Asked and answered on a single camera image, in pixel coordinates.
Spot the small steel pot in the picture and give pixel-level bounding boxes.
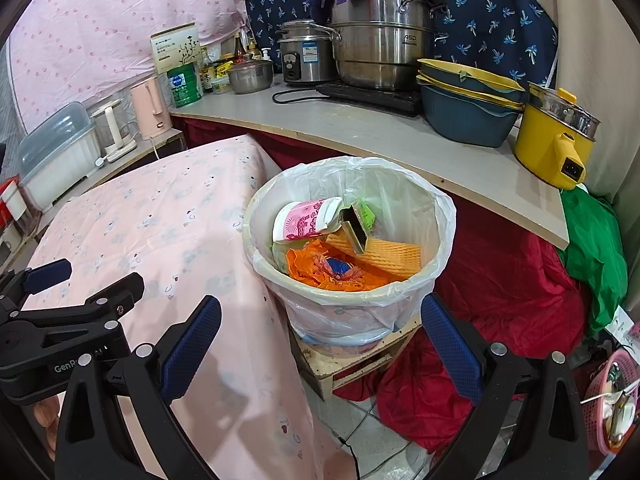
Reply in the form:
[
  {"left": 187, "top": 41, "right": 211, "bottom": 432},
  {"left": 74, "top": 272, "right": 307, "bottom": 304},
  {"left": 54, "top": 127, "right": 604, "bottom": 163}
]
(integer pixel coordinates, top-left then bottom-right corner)
[{"left": 227, "top": 57, "right": 275, "bottom": 95}]

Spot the navy printed cloth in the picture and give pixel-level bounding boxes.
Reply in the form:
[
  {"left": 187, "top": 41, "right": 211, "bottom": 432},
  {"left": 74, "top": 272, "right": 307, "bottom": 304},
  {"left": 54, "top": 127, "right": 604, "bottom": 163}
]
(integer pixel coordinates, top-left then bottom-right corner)
[{"left": 245, "top": 0, "right": 558, "bottom": 92}]

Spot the pink plastic basket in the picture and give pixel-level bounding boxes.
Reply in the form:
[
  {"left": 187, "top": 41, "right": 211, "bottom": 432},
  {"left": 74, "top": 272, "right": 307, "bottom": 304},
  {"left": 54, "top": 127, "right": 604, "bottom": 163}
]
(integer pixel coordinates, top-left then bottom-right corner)
[{"left": 582, "top": 350, "right": 640, "bottom": 456}]

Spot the pink dotted curtain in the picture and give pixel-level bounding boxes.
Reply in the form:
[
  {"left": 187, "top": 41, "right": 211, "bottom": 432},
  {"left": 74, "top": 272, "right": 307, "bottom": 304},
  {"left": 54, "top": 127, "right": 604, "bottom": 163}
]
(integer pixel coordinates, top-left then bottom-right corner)
[{"left": 10, "top": 0, "right": 266, "bottom": 121}]

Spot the green tin can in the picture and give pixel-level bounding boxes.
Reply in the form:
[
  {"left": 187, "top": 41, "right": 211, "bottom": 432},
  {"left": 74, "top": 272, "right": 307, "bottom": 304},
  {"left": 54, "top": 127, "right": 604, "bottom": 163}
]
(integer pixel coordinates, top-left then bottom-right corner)
[{"left": 170, "top": 64, "right": 203, "bottom": 108}]

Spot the steel rice cooker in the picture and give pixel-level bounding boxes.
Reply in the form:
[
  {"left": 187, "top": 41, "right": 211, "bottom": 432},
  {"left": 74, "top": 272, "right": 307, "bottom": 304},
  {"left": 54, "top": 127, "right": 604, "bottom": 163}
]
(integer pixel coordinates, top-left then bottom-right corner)
[{"left": 277, "top": 20, "right": 341, "bottom": 86}]

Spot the green cloth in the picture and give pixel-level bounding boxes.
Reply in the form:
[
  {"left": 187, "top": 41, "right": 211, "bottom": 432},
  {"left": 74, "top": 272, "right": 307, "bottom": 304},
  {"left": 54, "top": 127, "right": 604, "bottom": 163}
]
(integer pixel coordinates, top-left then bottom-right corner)
[{"left": 557, "top": 185, "right": 628, "bottom": 338}]

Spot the orange foam net sleeve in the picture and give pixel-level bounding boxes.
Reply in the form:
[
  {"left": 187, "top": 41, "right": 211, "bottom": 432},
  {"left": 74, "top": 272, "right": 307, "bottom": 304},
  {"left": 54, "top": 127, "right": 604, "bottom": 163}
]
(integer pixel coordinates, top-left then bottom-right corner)
[{"left": 327, "top": 232, "right": 423, "bottom": 279}]

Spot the pink electric kettle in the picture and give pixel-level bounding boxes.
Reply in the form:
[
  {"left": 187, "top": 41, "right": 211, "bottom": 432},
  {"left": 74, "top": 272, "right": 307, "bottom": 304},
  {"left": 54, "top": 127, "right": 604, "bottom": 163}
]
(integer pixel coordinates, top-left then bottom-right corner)
[{"left": 131, "top": 76, "right": 166, "bottom": 141}]

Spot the dark sauce bottle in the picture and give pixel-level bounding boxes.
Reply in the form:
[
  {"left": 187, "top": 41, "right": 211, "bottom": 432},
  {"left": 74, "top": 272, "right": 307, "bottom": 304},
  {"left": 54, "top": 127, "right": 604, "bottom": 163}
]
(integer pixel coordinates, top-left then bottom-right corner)
[{"left": 200, "top": 47, "right": 216, "bottom": 93}]

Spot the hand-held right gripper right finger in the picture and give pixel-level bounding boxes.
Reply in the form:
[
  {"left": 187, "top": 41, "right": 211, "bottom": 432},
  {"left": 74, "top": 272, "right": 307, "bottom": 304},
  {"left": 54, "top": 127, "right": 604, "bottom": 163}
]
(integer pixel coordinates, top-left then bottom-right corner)
[{"left": 419, "top": 292, "right": 592, "bottom": 480}]

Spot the pink paper cup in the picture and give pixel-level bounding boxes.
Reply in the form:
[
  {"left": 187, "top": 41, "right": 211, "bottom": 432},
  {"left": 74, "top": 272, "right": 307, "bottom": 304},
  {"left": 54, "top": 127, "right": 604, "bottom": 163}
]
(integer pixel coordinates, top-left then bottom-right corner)
[{"left": 272, "top": 197, "right": 345, "bottom": 244}]

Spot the thin black floor cable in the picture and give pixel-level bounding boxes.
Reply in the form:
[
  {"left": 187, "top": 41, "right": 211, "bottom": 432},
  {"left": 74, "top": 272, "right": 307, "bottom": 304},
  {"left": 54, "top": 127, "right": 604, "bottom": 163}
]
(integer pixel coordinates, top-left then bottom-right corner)
[{"left": 337, "top": 435, "right": 362, "bottom": 480}]

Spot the grey curved counter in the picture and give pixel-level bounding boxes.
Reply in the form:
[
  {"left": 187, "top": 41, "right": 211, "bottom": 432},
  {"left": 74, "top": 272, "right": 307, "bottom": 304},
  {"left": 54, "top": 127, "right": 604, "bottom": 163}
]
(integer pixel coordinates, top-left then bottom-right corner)
[{"left": 170, "top": 80, "right": 571, "bottom": 251}]

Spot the yellow electric pot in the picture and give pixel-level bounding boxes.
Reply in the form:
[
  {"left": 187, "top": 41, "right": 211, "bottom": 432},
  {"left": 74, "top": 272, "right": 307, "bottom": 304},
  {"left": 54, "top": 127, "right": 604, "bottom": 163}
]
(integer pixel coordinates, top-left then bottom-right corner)
[{"left": 514, "top": 81, "right": 601, "bottom": 191}]

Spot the pink printed tablecloth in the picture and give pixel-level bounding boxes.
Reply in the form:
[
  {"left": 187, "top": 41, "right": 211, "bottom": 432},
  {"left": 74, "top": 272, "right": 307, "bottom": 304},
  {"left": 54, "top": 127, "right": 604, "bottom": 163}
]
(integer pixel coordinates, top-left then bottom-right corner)
[{"left": 22, "top": 135, "right": 351, "bottom": 480}]

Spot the red cloth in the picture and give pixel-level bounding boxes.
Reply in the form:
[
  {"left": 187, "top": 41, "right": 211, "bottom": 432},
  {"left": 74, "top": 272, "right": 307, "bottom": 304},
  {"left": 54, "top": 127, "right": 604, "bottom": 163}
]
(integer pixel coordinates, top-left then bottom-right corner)
[{"left": 172, "top": 115, "right": 596, "bottom": 453}]

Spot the glass electric kettle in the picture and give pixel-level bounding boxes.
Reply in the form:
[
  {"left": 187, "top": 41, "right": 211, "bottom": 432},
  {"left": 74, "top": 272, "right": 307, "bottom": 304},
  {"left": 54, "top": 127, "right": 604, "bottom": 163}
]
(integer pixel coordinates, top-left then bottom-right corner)
[{"left": 90, "top": 99, "right": 138, "bottom": 163}]

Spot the person's left hand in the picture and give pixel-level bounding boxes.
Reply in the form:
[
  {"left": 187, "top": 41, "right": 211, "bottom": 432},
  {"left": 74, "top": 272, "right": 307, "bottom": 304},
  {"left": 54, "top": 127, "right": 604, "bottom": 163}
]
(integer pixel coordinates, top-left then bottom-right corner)
[{"left": 32, "top": 395, "right": 65, "bottom": 458}]

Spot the orange plastic wrapper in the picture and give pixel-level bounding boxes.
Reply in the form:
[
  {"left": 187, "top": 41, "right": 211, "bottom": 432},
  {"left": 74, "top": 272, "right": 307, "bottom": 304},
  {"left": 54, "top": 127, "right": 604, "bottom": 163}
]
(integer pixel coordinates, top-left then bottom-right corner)
[
  {"left": 286, "top": 240, "right": 351, "bottom": 289},
  {"left": 320, "top": 255, "right": 401, "bottom": 292}
]

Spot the green carton box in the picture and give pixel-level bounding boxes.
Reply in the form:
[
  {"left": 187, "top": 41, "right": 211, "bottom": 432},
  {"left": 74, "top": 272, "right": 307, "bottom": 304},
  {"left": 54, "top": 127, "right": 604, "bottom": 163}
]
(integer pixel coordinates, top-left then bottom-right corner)
[{"left": 340, "top": 201, "right": 377, "bottom": 255}]

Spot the wooden stool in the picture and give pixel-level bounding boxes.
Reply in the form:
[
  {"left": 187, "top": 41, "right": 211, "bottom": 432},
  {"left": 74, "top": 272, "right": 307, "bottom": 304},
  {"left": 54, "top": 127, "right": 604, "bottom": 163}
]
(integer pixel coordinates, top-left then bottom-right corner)
[{"left": 290, "top": 317, "right": 423, "bottom": 401}]

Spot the blue and yellow basin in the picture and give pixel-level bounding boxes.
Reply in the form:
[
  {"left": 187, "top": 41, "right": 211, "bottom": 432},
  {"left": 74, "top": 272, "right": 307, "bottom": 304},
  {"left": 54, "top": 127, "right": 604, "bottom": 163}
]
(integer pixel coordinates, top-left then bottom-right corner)
[
  {"left": 419, "top": 82, "right": 524, "bottom": 148},
  {"left": 417, "top": 59, "right": 527, "bottom": 103}
]

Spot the white lined trash bin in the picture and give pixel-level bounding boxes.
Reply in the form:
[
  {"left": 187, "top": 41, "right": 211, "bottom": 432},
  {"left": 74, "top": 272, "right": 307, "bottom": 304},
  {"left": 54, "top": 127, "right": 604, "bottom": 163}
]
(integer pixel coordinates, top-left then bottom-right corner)
[{"left": 245, "top": 156, "right": 457, "bottom": 351}]

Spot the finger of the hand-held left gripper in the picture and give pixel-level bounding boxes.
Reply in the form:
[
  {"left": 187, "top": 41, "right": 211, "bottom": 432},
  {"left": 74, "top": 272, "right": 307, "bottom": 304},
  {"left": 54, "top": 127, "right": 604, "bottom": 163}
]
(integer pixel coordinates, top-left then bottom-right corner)
[
  {"left": 0, "top": 259, "right": 72, "bottom": 313},
  {"left": 15, "top": 272, "right": 146, "bottom": 334}
]

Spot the black induction cooker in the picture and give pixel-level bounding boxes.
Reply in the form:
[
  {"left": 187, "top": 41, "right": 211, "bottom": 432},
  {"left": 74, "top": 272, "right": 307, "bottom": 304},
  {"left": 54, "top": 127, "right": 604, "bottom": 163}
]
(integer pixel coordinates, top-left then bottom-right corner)
[{"left": 316, "top": 80, "right": 423, "bottom": 116}]

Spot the large steel steamer pot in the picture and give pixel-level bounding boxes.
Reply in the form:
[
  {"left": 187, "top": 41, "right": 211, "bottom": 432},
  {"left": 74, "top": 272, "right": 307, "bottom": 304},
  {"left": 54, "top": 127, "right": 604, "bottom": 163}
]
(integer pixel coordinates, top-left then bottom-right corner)
[{"left": 327, "top": 0, "right": 448, "bottom": 92}]

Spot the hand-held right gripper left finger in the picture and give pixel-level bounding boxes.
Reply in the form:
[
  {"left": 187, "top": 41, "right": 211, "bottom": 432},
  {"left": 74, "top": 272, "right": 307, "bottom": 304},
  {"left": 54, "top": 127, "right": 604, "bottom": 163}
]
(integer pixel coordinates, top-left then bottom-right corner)
[{"left": 56, "top": 295, "right": 223, "bottom": 480}]

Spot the black power cable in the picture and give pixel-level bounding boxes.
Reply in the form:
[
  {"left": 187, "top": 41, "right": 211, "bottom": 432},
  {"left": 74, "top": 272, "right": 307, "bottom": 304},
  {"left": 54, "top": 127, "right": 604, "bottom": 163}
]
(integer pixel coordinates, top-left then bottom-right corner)
[{"left": 272, "top": 80, "right": 321, "bottom": 106}]

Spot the dish drainer with grey lid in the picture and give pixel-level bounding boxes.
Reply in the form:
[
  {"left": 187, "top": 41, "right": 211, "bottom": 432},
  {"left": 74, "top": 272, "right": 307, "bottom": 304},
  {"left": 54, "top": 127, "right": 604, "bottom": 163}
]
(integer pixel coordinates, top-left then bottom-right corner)
[{"left": 17, "top": 102, "right": 103, "bottom": 211}]

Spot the beige cardboard box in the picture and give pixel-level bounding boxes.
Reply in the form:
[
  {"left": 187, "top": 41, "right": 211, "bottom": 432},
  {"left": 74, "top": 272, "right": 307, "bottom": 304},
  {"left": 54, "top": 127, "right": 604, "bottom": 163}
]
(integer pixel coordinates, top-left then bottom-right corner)
[{"left": 151, "top": 22, "right": 201, "bottom": 78}]

